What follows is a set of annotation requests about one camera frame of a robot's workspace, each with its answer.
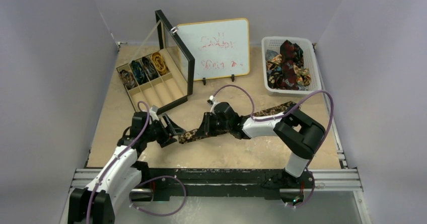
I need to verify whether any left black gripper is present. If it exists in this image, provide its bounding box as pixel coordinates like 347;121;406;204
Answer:
143;114;185;147

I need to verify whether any brown floral black tie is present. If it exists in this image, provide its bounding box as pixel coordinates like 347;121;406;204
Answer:
178;101;296;144

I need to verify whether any white plastic basket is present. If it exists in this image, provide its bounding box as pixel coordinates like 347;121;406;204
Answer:
261;36;322;97

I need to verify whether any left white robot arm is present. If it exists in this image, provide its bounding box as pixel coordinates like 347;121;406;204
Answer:
67;111;185;223

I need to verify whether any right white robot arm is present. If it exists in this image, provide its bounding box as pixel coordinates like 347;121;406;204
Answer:
195;102;326;187

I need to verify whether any black tie storage box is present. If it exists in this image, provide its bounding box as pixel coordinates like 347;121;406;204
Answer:
116;10;195;113

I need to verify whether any blue dark rolled tie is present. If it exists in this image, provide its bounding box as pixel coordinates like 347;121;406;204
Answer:
130;60;148;85

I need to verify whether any dark grey rolled tie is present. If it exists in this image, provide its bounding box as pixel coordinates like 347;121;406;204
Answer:
141;57;159;81

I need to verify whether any grey patterned rolled tie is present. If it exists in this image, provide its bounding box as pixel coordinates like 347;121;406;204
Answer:
119;69;137;90

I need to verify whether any yellow rolled tie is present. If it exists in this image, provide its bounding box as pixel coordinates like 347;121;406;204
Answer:
151;52;168;76

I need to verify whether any small whiteboard with stand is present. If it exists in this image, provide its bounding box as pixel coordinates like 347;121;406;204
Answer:
177;18;250;81

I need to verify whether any colourful patterned tie pile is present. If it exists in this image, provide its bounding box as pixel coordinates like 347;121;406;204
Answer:
265;50;312;91

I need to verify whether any dark red tie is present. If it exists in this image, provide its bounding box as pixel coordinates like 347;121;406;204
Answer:
279;40;304;90

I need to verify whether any black aluminium mounting rail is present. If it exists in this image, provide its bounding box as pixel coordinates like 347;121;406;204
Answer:
68;167;364;203

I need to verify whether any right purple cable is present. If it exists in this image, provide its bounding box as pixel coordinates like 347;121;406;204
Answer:
208;84;334;209

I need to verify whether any purple cable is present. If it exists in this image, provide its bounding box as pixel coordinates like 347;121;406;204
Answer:
86;101;187;224
208;84;334;209

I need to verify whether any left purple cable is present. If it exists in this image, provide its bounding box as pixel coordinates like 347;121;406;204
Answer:
86;101;187;224

